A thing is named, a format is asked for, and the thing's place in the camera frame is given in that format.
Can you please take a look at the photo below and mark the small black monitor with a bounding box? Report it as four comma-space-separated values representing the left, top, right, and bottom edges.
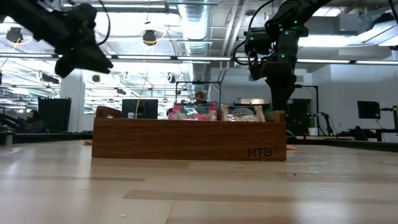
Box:
356, 100, 382, 120

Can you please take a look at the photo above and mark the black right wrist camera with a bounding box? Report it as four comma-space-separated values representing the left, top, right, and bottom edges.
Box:
243, 27, 275, 59

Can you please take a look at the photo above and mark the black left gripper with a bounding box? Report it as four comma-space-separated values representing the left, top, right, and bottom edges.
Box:
54, 4, 114, 78

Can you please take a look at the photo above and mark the black partition panel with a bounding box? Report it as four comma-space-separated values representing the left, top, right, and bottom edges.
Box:
37, 96, 73, 134

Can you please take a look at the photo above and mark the green white snack packet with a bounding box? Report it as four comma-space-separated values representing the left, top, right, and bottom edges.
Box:
220, 104, 267, 123

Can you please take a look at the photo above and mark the hanging black spotlight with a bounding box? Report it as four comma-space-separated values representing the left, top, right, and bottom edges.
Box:
5, 26, 24, 44
141, 29, 158, 47

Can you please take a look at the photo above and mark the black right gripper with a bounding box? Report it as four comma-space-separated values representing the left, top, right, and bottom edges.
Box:
250, 58, 298, 112

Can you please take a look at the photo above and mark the black rig frame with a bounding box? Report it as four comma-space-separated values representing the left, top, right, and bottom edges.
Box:
174, 80, 223, 121
294, 83, 320, 137

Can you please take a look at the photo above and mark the black desk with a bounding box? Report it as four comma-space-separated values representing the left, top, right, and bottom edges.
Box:
347, 126, 398, 143

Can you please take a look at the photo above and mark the long light strip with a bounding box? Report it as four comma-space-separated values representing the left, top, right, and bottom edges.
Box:
0, 52, 398, 65

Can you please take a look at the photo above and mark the wooden tea box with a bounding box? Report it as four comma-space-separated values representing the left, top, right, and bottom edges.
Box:
91, 105, 287, 162

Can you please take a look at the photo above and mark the person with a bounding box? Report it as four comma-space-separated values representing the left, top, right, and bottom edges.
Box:
18, 109, 44, 134
193, 90, 208, 105

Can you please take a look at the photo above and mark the white pillar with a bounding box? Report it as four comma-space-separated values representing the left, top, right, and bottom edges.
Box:
59, 70, 86, 133

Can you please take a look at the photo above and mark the silver ventilation duct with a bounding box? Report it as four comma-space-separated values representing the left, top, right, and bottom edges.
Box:
176, 0, 213, 103

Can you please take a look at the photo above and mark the small grey cylinder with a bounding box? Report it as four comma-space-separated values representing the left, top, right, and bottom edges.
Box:
3, 130, 15, 146

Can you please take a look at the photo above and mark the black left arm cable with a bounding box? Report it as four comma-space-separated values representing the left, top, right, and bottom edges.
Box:
96, 0, 112, 47

